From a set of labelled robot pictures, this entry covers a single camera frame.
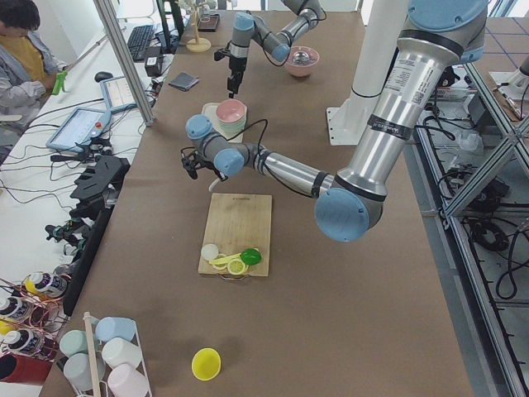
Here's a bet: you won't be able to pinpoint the bamboo cutting board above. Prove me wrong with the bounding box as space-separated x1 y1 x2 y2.
203 193 272 277

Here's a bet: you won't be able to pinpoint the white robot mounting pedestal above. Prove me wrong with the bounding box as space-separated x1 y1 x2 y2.
326 0 409 146

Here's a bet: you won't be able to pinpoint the aluminium frame post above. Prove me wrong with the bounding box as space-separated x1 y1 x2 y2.
93 0 155 127

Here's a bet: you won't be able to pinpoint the grey plastic cup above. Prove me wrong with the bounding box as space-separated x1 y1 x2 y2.
63 353 93 391

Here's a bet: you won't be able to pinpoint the grey folded cloth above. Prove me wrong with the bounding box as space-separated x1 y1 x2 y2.
169 72 200 92

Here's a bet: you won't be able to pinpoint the blue plastic cup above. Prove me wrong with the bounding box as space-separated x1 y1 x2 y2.
95 317 136 342

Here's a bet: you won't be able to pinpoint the wooden mug tree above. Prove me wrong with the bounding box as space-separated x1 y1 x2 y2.
177 0 211 53

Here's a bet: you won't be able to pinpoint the blue teach pendant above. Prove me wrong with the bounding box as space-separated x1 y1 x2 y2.
99 76 136 114
45 107 112 152

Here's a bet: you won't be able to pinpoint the lemon slice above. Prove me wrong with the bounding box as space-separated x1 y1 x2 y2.
226 258 249 275

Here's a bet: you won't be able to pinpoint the stacked green bowls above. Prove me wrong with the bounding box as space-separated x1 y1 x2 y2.
217 117 246 138

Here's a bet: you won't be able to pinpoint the green lime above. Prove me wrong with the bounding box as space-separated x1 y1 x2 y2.
240 248 262 265

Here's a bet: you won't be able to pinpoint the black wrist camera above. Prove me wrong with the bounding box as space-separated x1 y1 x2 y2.
181 151 200 180
214 48 231 61

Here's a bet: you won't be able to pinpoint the yellow plastic cup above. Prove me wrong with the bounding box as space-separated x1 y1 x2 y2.
191 347 222 381

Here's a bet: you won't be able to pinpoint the blue teach pendant far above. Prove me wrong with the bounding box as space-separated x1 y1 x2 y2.
99 76 136 114

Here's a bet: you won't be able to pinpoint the white cup rack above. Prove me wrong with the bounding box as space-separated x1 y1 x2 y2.
70 312 153 396

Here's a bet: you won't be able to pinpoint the blue teach pendant near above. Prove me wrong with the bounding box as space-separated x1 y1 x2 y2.
45 107 112 152

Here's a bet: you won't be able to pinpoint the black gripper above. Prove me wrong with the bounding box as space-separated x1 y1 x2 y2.
226 55 247 98
193 153 228 182

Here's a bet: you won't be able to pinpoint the green plastic cup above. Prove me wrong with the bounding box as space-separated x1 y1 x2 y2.
59 330 88 357

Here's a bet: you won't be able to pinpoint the yellow peeler strip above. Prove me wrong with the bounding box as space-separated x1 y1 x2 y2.
208 253 241 266

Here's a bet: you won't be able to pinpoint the small pink bowl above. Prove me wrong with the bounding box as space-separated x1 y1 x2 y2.
216 98 247 123

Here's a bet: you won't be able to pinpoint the black keyboard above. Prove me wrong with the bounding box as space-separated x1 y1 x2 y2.
126 25 155 62

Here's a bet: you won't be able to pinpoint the yellow paint bottle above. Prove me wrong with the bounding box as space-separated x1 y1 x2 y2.
25 272 69 299

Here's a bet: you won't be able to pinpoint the black tool holder stand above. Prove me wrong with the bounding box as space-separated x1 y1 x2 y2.
45 155 131 317

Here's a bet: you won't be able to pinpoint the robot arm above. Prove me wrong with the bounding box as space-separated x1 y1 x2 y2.
214 0 326 98
185 1 487 242

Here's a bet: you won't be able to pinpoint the pink plastic cup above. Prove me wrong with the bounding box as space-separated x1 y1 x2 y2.
107 363 149 397

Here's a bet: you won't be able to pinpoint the white plastic cup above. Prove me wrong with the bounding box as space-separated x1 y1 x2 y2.
102 337 142 368

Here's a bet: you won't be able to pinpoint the black computer mouse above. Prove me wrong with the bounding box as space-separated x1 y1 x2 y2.
94 71 113 83

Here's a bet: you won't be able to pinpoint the seated person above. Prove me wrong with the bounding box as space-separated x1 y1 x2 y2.
1 0 67 132

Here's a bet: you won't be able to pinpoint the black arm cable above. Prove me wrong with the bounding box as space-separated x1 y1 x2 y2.
237 118 269 166

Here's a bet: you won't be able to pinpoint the copper wire bottle rack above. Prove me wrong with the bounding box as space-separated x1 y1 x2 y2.
1 275 71 361

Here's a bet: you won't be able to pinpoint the large pink ice bowl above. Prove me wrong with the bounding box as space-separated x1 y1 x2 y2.
284 45 320 77

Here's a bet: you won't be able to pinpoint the metal ice scoop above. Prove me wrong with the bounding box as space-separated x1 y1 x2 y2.
291 50 311 66

